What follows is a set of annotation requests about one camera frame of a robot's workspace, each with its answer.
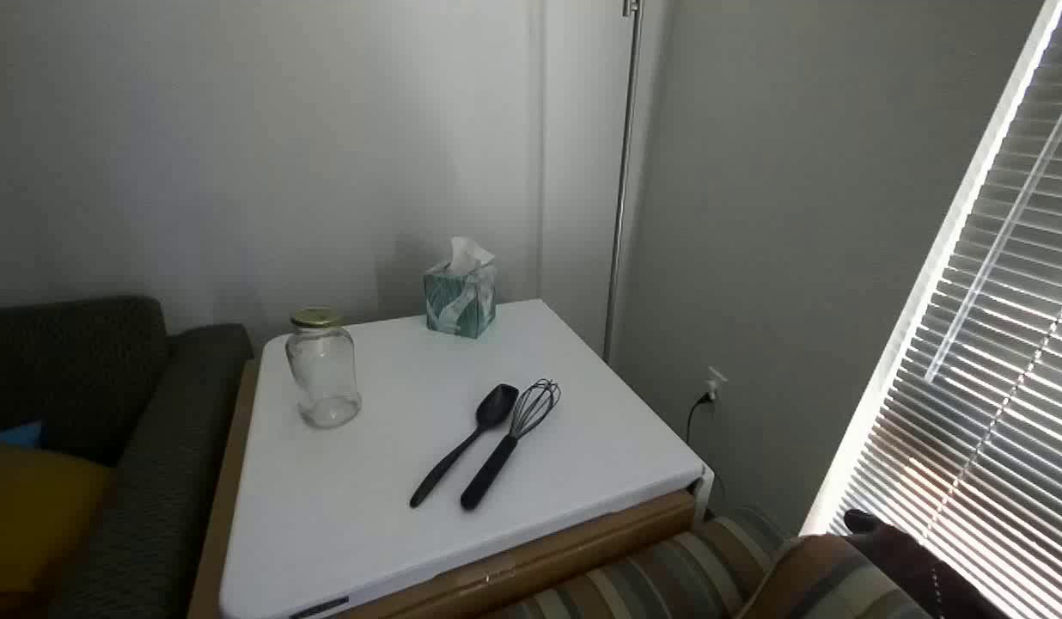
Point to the yellow metal jar lid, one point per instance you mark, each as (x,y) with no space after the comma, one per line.
(317,323)

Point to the clear glass jar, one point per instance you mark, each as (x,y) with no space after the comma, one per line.
(326,372)

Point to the teal tissue box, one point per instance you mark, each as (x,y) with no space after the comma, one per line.
(458,295)

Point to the black plastic spoon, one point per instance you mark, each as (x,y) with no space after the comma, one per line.
(493,412)

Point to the striped armchair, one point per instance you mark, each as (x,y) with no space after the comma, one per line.
(738,569)

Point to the dark grey sofa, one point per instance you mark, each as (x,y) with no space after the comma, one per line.
(112,385)

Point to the white window blinds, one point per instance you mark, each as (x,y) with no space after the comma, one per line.
(961,429)

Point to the blue cushion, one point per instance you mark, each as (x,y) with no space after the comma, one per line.
(23,436)

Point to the yellow cushion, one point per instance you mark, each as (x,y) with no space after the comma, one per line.
(46,511)

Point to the black wire whisk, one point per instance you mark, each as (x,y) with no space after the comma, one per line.
(529,414)

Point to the white wall power plug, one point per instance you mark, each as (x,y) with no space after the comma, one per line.
(718,380)

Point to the thin vertical wall pole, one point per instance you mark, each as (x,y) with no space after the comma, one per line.
(631,17)

